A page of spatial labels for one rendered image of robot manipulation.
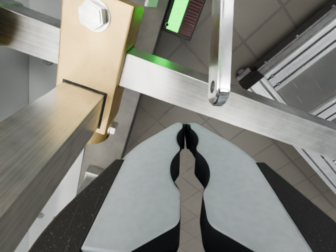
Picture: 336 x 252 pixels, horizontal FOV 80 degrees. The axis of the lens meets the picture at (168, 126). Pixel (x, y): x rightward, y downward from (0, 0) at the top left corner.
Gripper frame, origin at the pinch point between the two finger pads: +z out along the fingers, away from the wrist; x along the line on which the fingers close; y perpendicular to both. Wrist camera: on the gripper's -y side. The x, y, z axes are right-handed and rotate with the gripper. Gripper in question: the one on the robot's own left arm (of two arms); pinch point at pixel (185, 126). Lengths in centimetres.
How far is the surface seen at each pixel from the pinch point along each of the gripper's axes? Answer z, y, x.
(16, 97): 26.6, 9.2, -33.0
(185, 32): 22.2, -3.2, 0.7
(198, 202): 92, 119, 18
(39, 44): 6.7, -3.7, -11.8
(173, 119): 92, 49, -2
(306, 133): 6.7, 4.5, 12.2
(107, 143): 22.4, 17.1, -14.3
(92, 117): 3.1, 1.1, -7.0
